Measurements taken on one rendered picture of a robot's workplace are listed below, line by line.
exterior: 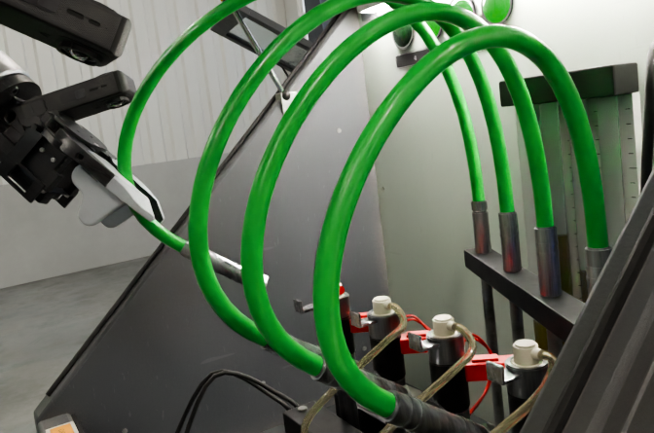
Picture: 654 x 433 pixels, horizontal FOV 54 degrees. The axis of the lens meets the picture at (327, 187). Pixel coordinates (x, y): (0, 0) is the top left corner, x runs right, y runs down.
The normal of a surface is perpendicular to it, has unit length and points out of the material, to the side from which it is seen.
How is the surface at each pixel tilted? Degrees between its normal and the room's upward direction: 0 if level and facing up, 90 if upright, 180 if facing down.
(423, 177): 90
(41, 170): 77
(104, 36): 89
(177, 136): 90
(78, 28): 89
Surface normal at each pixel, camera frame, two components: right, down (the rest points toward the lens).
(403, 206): -0.85, 0.16
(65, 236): 0.55, 0.03
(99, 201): -0.12, -0.13
